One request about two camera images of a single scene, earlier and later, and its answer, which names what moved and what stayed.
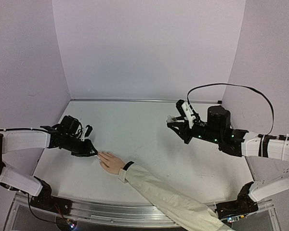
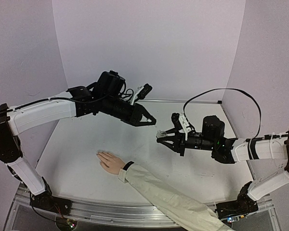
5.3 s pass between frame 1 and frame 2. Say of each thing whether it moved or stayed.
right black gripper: moved
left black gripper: moved
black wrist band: stayed
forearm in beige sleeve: stayed
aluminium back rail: stayed
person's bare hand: stayed
